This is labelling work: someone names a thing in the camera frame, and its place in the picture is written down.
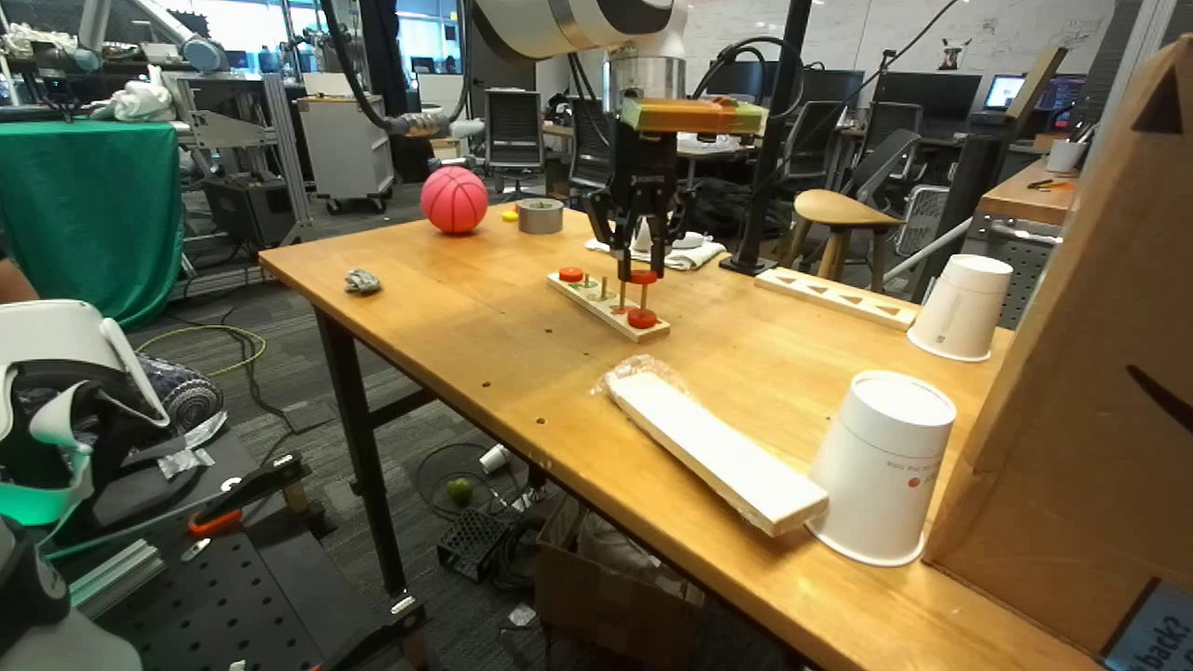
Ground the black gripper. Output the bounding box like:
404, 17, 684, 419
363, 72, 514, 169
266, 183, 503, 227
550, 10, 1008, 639
586, 121, 691, 284

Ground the white tape roll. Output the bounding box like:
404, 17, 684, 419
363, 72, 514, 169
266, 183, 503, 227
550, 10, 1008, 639
631, 214, 674, 256

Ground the white paper sheet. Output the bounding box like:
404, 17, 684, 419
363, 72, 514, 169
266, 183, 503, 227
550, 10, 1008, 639
583, 227, 730, 277

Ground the wooden number peg board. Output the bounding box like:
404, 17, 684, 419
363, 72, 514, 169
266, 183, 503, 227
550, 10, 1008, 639
545, 266, 674, 345

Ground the black office chair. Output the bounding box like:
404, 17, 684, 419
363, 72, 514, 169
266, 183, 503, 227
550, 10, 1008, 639
477, 85, 550, 176
778, 95, 873, 189

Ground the black computer monitor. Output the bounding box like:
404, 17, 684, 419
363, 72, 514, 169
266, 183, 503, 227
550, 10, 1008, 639
870, 68, 989, 131
704, 58, 798, 106

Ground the pink basketball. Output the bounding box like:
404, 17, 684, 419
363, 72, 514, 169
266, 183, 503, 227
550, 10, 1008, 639
418, 163, 492, 239

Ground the light wooden block strip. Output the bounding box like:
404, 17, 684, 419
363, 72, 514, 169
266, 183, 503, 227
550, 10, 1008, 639
754, 266, 923, 335

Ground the round wooden stool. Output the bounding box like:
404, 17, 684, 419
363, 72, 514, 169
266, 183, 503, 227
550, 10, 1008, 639
785, 188, 904, 284

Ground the white wooden plank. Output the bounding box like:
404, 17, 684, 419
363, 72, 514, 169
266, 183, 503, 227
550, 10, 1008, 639
599, 351, 832, 542

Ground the white cabinet cart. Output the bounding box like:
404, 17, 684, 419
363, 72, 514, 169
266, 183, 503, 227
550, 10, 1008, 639
295, 95, 397, 210

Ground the white paper cup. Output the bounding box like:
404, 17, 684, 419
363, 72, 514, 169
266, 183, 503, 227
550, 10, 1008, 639
806, 367, 960, 574
904, 249, 1019, 371

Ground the black metal table leg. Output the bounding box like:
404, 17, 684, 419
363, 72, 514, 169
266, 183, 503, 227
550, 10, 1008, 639
310, 307, 427, 625

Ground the open small cardboard box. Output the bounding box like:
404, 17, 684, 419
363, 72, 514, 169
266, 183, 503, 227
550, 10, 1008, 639
528, 542, 711, 671

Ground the wooden top workbench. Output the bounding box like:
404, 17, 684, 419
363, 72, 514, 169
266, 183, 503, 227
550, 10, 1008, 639
973, 153, 1088, 230

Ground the lit blue screen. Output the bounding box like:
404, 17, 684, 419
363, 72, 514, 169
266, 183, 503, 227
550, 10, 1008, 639
981, 72, 1036, 121

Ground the grey shoe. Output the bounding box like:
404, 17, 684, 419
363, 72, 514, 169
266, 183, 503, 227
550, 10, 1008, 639
134, 351, 232, 438

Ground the white crumpled bag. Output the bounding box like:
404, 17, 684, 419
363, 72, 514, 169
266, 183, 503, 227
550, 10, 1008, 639
87, 65, 180, 128

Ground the black perforated breadboard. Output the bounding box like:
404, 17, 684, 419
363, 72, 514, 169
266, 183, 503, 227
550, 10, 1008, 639
92, 526, 427, 671

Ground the green cloth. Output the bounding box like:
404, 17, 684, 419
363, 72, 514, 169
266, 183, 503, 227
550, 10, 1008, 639
0, 116, 185, 335

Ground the white black headset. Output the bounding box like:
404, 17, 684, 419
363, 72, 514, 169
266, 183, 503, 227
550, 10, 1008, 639
0, 295, 175, 538

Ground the white plastic bar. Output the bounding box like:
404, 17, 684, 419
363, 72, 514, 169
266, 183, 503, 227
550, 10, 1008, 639
62, 533, 166, 624

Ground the black camera stand pole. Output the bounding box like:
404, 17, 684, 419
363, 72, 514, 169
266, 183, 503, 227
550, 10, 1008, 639
725, 0, 819, 280

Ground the wall whiteboard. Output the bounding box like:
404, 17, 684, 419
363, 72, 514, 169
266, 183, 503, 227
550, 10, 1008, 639
806, 0, 1123, 80

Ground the orange handled black clamp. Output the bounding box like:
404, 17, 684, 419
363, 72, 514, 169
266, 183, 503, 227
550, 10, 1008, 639
87, 448, 314, 543

